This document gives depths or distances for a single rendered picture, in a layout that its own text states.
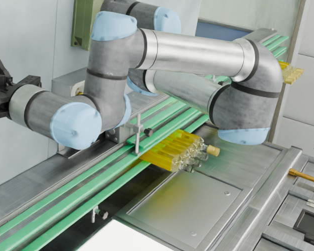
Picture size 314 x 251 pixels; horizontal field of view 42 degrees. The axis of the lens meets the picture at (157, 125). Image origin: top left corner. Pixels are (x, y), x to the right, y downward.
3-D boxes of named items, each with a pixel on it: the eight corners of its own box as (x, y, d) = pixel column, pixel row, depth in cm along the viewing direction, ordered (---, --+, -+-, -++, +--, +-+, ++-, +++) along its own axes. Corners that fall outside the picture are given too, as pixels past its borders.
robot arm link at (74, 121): (103, 146, 71) (69, 158, 64) (57, 127, 76) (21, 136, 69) (109, 103, 69) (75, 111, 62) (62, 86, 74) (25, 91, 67)
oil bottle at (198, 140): (154, 138, 173) (198, 155, 164) (155, 126, 171) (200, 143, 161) (161, 133, 178) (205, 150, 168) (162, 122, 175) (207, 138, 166)
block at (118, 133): (103, 139, 153) (118, 145, 150) (103, 116, 148) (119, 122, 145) (109, 135, 155) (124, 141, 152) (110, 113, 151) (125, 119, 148)
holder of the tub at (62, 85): (55, 153, 142) (72, 161, 138) (51, 79, 129) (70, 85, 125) (88, 135, 155) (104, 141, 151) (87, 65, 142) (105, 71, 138)
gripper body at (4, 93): (-45, 69, 73) (0, 87, 68) (-4, 64, 80) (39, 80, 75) (-44, 109, 76) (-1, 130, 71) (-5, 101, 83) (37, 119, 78)
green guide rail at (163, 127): (125, 142, 153) (143, 149, 150) (126, 139, 153) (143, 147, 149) (275, 46, 287) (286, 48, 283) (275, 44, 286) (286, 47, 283)
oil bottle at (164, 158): (130, 155, 160) (177, 175, 151) (130, 143, 158) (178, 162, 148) (138, 149, 165) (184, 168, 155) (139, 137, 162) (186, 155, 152)
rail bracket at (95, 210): (71, 215, 139) (101, 232, 133) (71, 199, 136) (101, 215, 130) (79, 209, 142) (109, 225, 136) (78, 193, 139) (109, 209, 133)
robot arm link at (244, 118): (155, 42, 135) (291, 92, 96) (146, 85, 140) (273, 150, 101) (125, 39, 128) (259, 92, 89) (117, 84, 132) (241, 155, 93)
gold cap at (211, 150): (205, 153, 162) (215, 157, 160) (208, 144, 162) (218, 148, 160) (208, 153, 165) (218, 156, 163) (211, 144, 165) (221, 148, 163)
